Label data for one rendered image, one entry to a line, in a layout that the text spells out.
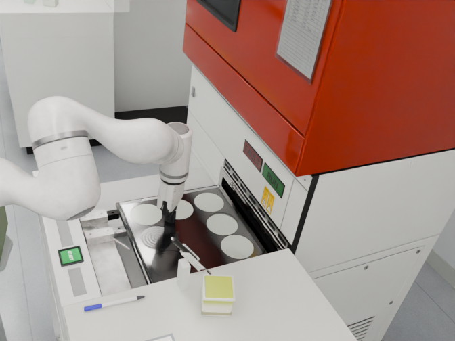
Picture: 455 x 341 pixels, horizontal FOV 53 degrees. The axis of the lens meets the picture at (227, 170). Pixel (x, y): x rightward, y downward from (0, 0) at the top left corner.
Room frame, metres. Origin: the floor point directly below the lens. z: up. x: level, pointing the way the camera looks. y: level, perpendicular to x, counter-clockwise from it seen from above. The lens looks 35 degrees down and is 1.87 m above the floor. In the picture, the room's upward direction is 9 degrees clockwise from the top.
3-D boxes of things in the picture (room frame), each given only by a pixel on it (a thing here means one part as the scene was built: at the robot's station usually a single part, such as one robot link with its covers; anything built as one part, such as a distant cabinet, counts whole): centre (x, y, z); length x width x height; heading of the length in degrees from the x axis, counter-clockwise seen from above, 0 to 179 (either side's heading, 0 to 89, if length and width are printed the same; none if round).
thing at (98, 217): (1.02, 0.38, 0.89); 0.08 x 0.03 x 0.03; 121
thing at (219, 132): (1.31, -0.01, 1.02); 0.82 x 0.03 x 0.40; 31
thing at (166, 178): (1.06, 0.15, 1.09); 0.09 x 0.08 x 0.03; 167
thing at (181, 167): (1.06, 0.16, 1.17); 0.09 x 0.08 x 0.13; 88
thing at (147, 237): (1.03, 0.08, 0.90); 0.34 x 0.34 x 0.01; 31
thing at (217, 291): (0.72, -0.02, 1.00); 0.07 x 0.07 x 0.07; 9
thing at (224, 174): (1.15, -0.09, 0.89); 0.44 x 0.02 x 0.10; 31
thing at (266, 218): (1.16, -0.10, 0.96); 0.44 x 0.01 x 0.02; 31
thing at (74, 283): (0.90, 0.43, 0.89); 0.55 x 0.09 x 0.14; 31
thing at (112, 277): (0.88, 0.30, 0.87); 0.36 x 0.08 x 0.03; 31
